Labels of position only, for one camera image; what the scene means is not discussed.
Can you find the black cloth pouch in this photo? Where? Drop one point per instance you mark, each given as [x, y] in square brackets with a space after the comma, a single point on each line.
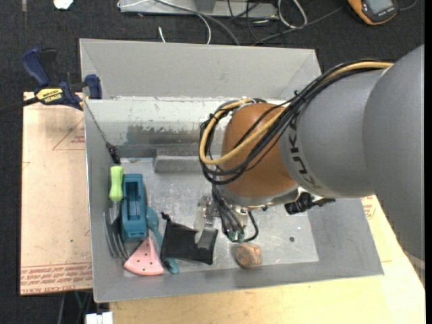
[180, 245]

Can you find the grey foam block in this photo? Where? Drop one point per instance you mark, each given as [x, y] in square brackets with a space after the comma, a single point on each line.
[175, 164]

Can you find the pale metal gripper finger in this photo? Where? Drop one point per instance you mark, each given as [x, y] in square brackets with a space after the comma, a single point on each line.
[200, 214]
[211, 219]

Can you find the silver fork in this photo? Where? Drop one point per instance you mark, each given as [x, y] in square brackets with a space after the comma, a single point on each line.
[114, 240]

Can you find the black cylinder on white bracket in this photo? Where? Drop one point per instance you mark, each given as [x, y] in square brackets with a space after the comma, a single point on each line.
[298, 206]

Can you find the brown lumpy ball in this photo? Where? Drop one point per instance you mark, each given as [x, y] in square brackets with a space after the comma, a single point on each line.
[248, 255]

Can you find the teal plastic spoon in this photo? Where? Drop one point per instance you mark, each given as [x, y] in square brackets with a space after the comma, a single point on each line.
[152, 218]

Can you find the teal tape dispenser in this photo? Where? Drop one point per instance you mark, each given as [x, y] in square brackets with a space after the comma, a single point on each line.
[133, 214]

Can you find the small black plug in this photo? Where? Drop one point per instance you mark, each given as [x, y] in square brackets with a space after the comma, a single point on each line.
[113, 153]

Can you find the pink wedge with holes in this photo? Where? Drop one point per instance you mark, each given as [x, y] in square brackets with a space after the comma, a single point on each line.
[143, 260]

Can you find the grey metal bin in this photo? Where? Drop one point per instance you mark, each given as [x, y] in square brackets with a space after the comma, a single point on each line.
[189, 76]

